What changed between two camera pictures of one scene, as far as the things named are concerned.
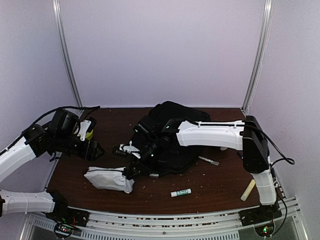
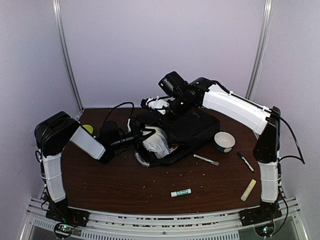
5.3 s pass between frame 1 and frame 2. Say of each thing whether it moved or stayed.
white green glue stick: stayed
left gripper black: moved
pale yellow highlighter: stayed
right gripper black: moved
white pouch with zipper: moved
